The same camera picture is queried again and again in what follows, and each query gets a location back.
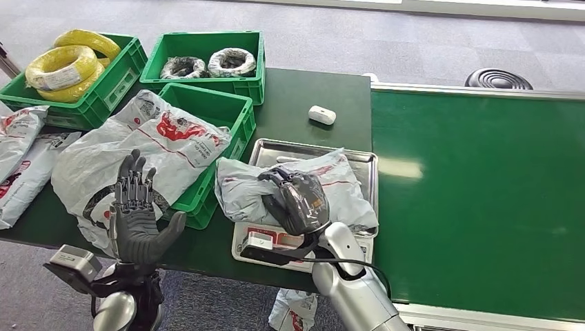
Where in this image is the large grey black-logo package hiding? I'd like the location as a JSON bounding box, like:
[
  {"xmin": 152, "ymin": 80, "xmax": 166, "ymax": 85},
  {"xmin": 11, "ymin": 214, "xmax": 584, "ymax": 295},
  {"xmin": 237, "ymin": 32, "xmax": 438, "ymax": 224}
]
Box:
[{"xmin": 51, "ymin": 89, "xmax": 232, "ymax": 258}]

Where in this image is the dark plastic-wrapped wire coil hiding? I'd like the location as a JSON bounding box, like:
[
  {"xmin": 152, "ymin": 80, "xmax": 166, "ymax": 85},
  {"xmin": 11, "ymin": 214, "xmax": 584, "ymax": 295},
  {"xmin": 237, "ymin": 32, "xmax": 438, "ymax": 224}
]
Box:
[{"xmin": 159, "ymin": 57, "xmax": 209, "ymax": 81}]

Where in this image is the green conveyor belt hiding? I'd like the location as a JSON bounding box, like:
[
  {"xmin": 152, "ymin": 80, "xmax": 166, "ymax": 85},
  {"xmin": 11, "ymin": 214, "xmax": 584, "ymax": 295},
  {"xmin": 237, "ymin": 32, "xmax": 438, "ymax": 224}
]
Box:
[{"xmin": 370, "ymin": 82, "xmax": 585, "ymax": 331}]

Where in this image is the white steel-pan weighing scale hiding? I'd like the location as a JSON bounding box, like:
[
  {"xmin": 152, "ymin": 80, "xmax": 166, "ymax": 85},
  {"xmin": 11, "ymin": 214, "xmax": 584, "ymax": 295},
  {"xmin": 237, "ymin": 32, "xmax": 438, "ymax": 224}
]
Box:
[{"xmin": 230, "ymin": 138, "xmax": 379, "ymax": 274}]

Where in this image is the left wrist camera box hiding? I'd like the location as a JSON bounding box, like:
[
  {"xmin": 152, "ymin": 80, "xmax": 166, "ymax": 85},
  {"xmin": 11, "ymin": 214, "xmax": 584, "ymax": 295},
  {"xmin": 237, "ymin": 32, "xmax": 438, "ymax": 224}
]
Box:
[{"xmin": 43, "ymin": 244, "xmax": 104, "ymax": 296}]

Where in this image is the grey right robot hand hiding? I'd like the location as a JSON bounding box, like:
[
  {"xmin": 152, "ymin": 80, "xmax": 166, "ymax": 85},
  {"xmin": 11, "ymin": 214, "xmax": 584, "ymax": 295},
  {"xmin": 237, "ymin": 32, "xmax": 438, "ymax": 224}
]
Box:
[{"xmin": 257, "ymin": 166, "xmax": 331, "ymax": 237}]

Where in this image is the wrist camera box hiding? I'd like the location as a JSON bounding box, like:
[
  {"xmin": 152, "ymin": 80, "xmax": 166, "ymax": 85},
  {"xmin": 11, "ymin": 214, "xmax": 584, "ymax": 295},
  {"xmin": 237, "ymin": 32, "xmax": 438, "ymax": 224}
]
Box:
[
  {"xmin": 43, "ymin": 244, "xmax": 104, "ymax": 296},
  {"xmin": 239, "ymin": 230, "xmax": 321, "ymax": 268}
]

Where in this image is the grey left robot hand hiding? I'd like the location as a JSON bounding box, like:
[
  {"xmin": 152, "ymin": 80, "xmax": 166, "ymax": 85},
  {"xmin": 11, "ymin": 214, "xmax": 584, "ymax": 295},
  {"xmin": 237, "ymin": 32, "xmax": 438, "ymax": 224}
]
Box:
[{"xmin": 108, "ymin": 149, "xmax": 188, "ymax": 266}]

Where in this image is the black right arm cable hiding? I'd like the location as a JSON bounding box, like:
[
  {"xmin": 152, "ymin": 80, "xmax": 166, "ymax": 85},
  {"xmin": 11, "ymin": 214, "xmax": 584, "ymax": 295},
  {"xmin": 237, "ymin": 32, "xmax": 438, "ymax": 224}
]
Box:
[{"xmin": 292, "ymin": 257, "xmax": 393, "ymax": 299}]

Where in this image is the green plastic basket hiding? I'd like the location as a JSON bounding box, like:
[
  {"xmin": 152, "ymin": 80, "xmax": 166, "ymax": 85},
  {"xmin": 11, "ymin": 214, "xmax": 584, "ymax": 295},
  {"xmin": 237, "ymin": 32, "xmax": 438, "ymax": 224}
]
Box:
[
  {"xmin": 157, "ymin": 82, "xmax": 257, "ymax": 231},
  {"xmin": 139, "ymin": 30, "xmax": 266, "ymax": 106},
  {"xmin": 0, "ymin": 33, "xmax": 148, "ymax": 132}
]

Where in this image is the grey red-print courier package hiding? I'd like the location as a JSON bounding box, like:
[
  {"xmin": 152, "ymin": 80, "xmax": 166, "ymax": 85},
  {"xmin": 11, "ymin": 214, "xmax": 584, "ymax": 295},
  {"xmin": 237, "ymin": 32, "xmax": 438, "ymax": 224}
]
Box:
[
  {"xmin": 268, "ymin": 288, "xmax": 319, "ymax": 331},
  {"xmin": 0, "ymin": 106, "xmax": 50, "ymax": 183},
  {"xmin": 0, "ymin": 132, "xmax": 83, "ymax": 231},
  {"xmin": 215, "ymin": 148, "xmax": 379, "ymax": 234}
]

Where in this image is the yellow labelled wire coil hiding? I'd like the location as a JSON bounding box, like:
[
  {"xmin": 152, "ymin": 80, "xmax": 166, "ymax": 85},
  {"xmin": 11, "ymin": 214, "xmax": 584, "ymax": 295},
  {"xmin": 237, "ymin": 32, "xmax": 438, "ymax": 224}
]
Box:
[{"xmin": 25, "ymin": 45, "xmax": 99, "ymax": 92}]

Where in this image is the small white plastic device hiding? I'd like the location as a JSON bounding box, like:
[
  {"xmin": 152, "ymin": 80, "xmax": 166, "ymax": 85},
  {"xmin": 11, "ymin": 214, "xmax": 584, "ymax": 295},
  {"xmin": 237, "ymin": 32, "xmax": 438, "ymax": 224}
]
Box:
[{"xmin": 308, "ymin": 105, "xmax": 337, "ymax": 126}]

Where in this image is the black ribbed round disc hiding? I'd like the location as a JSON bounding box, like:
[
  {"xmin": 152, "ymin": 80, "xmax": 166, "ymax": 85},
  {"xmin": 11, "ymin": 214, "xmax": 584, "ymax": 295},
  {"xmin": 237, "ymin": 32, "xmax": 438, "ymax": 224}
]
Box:
[{"xmin": 464, "ymin": 68, "xmax": 534, "ymax": 90}]

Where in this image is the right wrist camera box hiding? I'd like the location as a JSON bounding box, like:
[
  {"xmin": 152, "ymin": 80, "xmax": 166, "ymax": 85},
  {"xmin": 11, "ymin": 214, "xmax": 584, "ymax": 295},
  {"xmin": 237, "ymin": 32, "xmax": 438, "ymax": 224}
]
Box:
[{"xmin": 239, "ymin": 230, "xmax": 321, "ymax": 268}]

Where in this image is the metal stand leg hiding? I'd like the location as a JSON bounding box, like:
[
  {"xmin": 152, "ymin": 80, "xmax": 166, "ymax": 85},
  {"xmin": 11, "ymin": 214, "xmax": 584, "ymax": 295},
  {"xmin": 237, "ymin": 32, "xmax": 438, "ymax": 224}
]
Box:
[{"xmin": 0, "ymin": 43, "xmax": 22, "ymax": 81}]

